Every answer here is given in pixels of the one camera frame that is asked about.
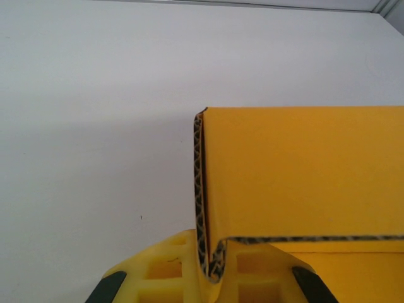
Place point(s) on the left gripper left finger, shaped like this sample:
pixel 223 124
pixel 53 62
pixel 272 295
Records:
pixel 164 252

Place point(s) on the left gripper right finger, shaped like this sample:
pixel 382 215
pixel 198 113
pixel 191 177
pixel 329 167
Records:
pixel 262 271

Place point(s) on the orange cardboard box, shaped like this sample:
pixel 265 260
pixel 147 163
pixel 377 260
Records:
pixel 300 173

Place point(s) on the aluminium table edge rail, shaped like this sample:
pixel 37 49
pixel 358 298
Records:
pixel 315 7

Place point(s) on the aluminium frame post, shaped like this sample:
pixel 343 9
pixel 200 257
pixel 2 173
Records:
pixel 391 4

